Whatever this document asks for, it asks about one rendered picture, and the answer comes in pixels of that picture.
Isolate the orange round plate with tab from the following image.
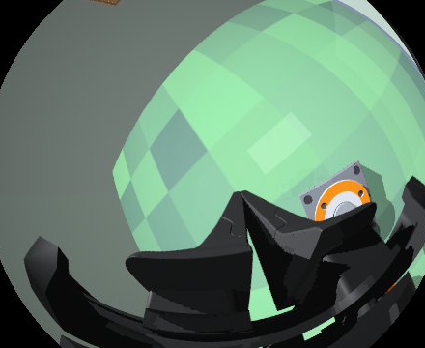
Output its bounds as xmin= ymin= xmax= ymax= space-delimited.
xmin=314 ymin=179 xmax=371 ymax=221

